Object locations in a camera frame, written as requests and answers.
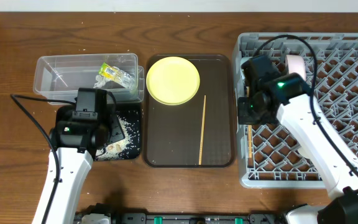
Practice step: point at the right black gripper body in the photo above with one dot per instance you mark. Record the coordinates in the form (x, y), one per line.
(250, 114)

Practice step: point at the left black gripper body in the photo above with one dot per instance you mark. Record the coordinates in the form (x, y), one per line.
(114, 131)

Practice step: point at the pile of rice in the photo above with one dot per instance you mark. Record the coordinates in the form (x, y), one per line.
(128, 148)

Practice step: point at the white bowl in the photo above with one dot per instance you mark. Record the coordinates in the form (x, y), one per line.
(296, 64)

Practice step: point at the wooden chopstick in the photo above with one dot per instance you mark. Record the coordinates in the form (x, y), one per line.
(249, 133)
(202, 131)

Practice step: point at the green snack wrapper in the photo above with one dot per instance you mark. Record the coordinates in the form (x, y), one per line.
(109, 73)

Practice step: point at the yellow plate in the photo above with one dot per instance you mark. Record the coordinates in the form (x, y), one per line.
(173, 80)

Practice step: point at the light blue bowl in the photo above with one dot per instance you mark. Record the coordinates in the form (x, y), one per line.
(244, 67)

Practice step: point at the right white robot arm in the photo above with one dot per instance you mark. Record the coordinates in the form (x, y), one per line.
(272, 97)

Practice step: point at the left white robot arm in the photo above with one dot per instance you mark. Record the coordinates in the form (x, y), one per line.
(82, 127)

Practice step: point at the black waste tray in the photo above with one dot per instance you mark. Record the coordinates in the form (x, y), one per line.
(131, 108)

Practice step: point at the grey dishwasher rack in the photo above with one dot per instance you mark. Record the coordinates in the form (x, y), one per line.
(332, 60)

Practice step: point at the brown serving tray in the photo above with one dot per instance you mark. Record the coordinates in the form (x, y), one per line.
(173, 132)

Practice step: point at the clear plastic bin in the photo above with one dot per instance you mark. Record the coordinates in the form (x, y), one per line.
(59, 77)

